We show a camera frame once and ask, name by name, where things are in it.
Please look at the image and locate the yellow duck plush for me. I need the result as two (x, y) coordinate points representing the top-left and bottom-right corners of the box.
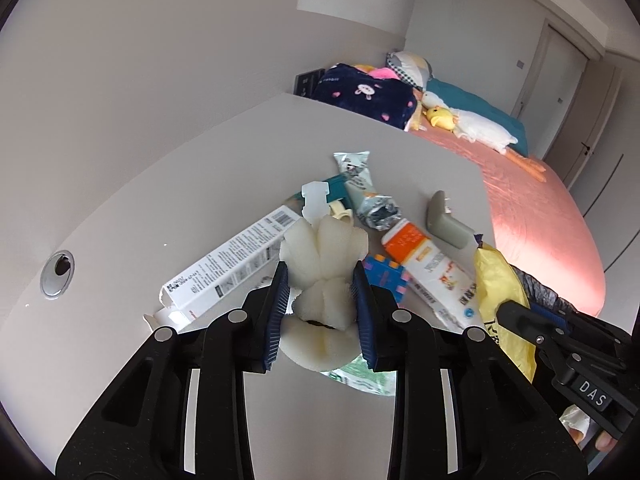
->
(425, 106), (458, 131)

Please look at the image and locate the person's right hand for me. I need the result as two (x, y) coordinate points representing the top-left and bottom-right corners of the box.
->
(560, 402), (621, 453)

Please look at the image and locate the patchwork pillow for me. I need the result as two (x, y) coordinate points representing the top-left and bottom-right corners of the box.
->
(386, 51), (432, 92)

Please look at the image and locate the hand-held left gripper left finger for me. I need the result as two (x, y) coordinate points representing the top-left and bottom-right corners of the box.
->
(55, 261), (291, 480)

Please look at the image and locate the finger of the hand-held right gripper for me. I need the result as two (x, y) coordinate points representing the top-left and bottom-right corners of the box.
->
(496, 300), (571, 348)
(530, 301), (572, 327)

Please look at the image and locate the orange and white packet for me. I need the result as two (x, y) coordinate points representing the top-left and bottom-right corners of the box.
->
(380, 222), (488, 333)

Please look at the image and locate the yellow plastic bag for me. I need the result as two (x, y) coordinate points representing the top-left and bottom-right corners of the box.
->
(472, 242), (538, 381)

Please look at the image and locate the long white carton box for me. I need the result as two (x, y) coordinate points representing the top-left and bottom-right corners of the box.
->
(144, 205), (303, 333)

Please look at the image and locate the white goose plush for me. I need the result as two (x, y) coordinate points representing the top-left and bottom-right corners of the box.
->
(421, 91), (547, 181)

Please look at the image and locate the colourful foam puzzle cube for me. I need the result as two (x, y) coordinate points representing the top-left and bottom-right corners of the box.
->
(362, 255), (406, 303)

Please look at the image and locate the silver snack wrapper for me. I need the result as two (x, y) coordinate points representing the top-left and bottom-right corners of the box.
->
(333, 151), (403, 232)

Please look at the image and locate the teal wooden toy holder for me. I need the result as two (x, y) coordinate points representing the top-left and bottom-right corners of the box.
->
(322, 174), (358, 223)

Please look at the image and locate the teal pillow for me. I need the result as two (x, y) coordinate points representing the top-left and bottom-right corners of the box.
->
(427, 78), (529, 156)

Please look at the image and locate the grey room door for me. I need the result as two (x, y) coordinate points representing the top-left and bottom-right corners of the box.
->
(512, 22), (591, 161)

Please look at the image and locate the white foam fruit net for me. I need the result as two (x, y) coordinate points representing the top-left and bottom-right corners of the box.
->
(277, 214), (370, 372)

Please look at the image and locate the black wall socket panel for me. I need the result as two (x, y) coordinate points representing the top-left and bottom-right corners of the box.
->
(295, 67), (327, 97)

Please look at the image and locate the bed with pink sheet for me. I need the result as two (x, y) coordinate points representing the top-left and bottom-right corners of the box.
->
(410, 125), (607, 313)

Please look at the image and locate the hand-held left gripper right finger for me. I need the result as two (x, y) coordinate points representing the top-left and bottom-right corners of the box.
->
(350, 260), (588, 480)

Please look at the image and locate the grey heathered cloth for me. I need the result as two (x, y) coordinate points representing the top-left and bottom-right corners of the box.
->
(512, 266), (576, 313)

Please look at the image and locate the grey wardrobe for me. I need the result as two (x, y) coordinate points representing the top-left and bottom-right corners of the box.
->
(545, 55), (640, 211)

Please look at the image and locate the navy printed fleece blanket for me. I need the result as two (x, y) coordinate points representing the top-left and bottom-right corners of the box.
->
(312, 63), (421, 131)

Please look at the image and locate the grey plastic hook piece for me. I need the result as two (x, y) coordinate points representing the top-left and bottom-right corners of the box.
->
(426, 190), (473, 250)

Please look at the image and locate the green printed wrapper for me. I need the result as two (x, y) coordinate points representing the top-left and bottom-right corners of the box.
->
(327, 355), (398, 397)

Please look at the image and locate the round desk cable grommet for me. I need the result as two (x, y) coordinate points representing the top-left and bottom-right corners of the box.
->
(40, 250), (77, 297)

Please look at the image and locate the white plastic tab piece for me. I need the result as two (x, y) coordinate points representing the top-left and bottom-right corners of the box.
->
(301, 180), (332, 221)

